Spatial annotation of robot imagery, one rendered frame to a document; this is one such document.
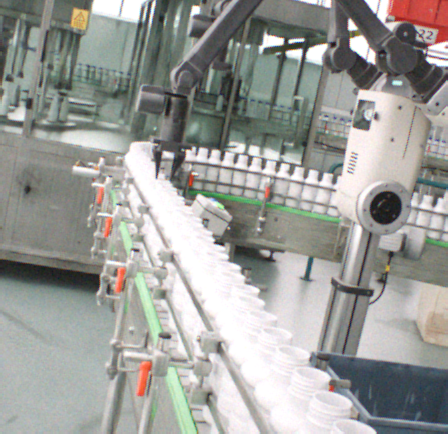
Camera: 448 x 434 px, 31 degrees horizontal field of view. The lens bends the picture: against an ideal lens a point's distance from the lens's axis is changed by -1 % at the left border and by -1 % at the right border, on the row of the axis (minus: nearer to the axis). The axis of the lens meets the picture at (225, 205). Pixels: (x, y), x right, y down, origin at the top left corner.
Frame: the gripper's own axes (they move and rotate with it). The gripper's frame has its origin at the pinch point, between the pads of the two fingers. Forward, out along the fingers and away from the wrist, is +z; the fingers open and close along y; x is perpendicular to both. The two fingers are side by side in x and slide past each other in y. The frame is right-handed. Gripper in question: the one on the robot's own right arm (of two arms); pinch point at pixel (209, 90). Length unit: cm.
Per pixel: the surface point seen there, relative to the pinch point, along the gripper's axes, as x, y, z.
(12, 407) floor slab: -72, 38, 141
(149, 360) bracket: 147, 28, 33
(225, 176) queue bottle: -79, -29, 33
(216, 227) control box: 40, -2, 34
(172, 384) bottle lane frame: 134, 21, 41
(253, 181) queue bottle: -79, -41, 33
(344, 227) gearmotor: -55, -75, 41
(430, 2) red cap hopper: -522, -298, -133
